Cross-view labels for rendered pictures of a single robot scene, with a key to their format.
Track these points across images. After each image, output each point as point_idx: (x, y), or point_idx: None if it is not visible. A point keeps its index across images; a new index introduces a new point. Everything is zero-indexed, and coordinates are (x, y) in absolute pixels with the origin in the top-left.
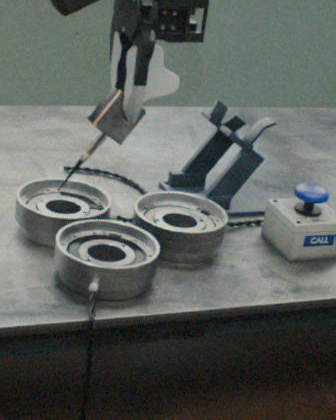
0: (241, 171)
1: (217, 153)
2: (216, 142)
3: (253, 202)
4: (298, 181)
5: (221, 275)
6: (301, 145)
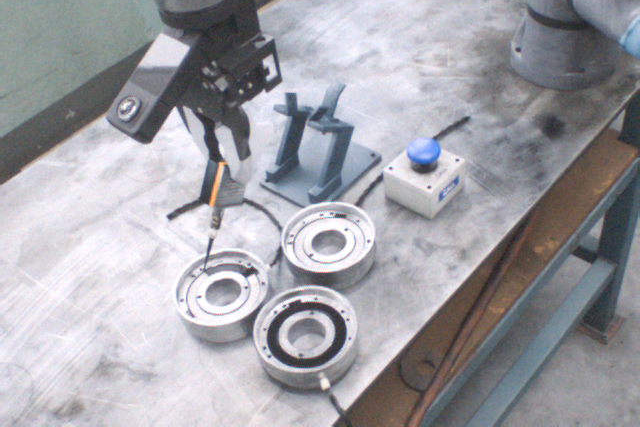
0: (340, 149)
1: (299, 131)
2: (295, 123)
3: (353, 159)
4: (363, 101)
5: (396, 277)
6: (330, 47)
